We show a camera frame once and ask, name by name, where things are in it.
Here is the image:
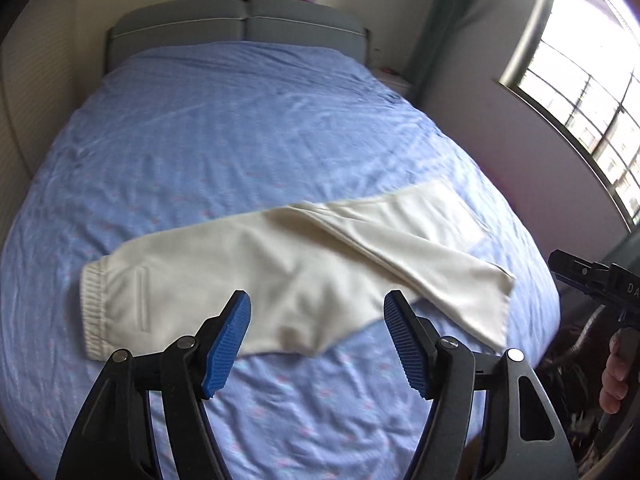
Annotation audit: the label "cream white pants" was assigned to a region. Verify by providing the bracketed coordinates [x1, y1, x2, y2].
[79, 180, 514, 361]

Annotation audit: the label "person's right hand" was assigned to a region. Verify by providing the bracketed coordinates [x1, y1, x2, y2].
[599, 332, 629, 415]

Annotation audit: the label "window with metal grille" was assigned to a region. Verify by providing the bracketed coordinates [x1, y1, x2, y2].
[500, 0, 639, 228]

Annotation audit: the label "white bedside table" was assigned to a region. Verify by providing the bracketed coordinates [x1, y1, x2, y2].
[372, 68, 413, 102]

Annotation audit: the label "grey green curtain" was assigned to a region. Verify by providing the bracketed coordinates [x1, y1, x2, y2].
[404, 0, 473, 104]

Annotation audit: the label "beige wardrobe doors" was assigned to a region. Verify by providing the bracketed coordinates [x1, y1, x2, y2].
[1, 10, 108, 234]

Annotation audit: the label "grey padded headboard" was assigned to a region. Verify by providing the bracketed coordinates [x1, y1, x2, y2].
[104, 0, 370, 73]

